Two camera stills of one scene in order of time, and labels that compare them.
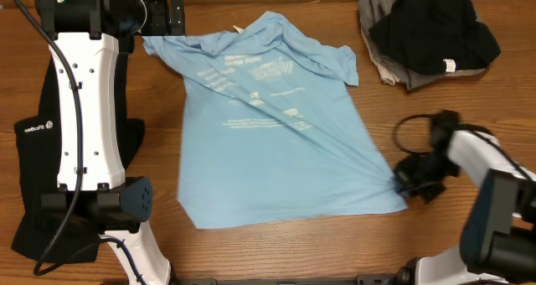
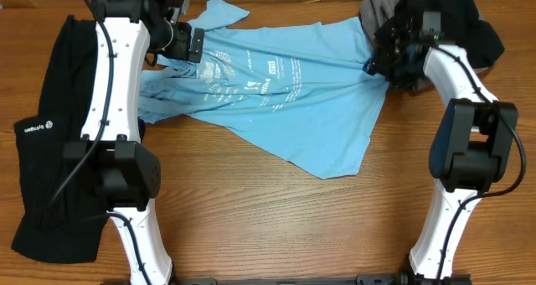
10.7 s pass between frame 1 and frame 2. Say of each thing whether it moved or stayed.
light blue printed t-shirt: moved
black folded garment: stayed
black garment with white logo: stayed
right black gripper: moved
